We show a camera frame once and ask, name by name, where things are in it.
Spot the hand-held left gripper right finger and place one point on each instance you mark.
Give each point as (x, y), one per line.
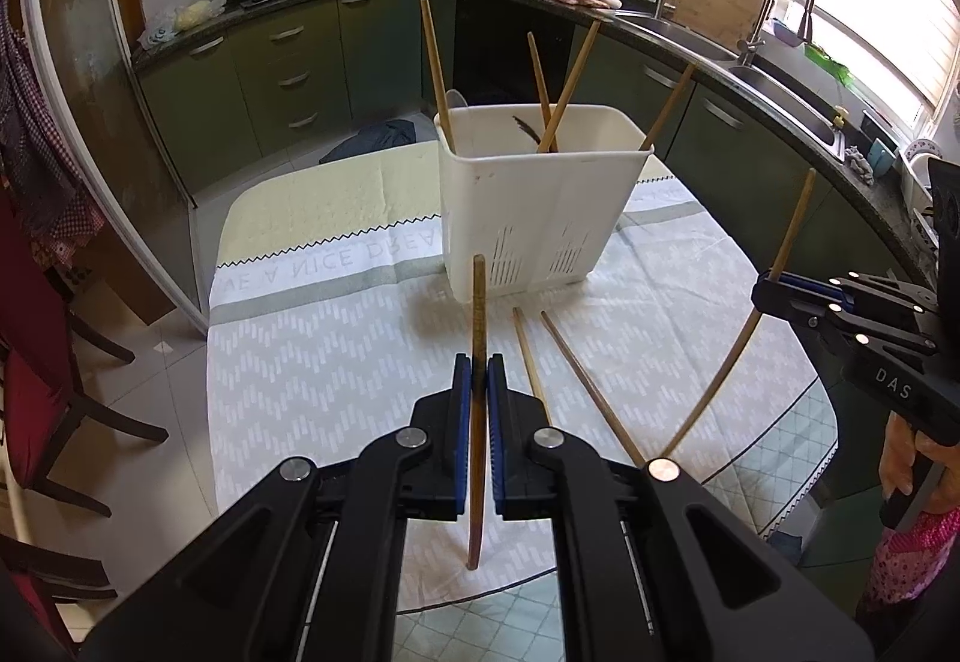
(495, 392)

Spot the purple faucet caddy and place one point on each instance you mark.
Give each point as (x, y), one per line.
(787, 35)

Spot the dark metal fork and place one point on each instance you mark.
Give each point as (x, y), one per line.
(526, 128)

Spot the red cushioned wooden chair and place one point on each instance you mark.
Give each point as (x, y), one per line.
(30, 422)
(60, 568)

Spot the teal cup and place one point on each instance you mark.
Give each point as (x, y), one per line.
(883, 156)

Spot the green plastic basket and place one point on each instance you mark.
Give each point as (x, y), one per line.
(829, 62)

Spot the dish rack with plates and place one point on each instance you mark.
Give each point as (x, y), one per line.
(919, 182)

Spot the steel double sink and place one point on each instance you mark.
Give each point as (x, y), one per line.
(787, 100)

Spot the person's right hand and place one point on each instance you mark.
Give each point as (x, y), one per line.
(896, 459)

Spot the small yellow sink fixture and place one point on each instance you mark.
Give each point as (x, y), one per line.
(839, 115)

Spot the checkered apron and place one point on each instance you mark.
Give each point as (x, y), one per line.
(37, 182)

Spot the grey white rag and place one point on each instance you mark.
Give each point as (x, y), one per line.
(157, 31)

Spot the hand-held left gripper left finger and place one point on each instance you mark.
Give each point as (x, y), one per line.
(463, 392)

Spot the glass sliding door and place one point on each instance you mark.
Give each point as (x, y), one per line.
(112, 167)

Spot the wooden cutting board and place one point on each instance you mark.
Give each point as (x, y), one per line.
(712, 6)

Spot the tall steel faucet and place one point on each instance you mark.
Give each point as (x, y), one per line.
(757, 25)

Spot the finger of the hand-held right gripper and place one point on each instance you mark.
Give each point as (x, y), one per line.
(862, 332)
(892, 293)

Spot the grey scrub cloth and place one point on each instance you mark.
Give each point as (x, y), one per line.
(859, 166)

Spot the pale patterned tablecloth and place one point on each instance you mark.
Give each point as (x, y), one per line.
(315, 392)

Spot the pale yellow rag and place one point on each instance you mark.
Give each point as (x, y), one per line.
(193, 14)

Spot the white plastic utensil holder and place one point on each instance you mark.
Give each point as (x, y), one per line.
(525, 212)

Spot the person's right forearm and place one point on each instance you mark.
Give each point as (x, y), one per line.
(907, 564)

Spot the dark blue cloth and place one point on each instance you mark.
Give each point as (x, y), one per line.
(375, 141)

